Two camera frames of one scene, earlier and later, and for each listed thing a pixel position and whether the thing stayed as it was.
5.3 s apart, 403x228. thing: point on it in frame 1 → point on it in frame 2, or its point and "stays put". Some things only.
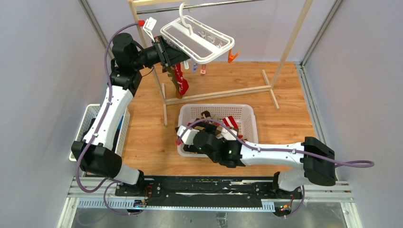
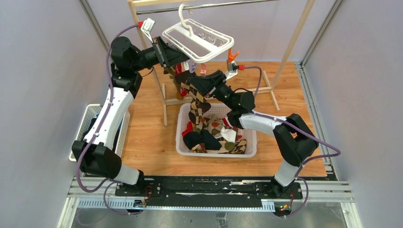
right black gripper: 207,132 → 209,85
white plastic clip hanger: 200,42 stays put
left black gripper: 167,55 stays put
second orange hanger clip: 231,57 stays put
